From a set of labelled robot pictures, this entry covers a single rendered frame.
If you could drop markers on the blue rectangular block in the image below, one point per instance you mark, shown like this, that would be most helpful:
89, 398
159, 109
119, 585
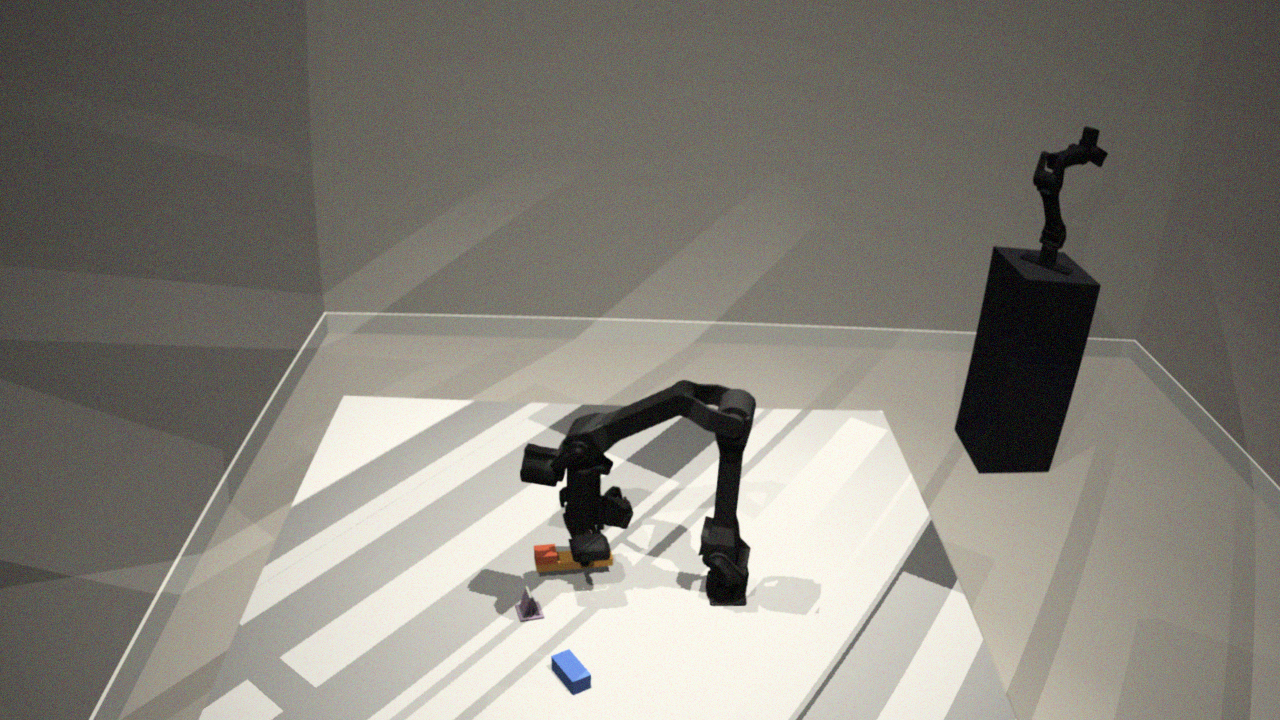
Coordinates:
571, 672

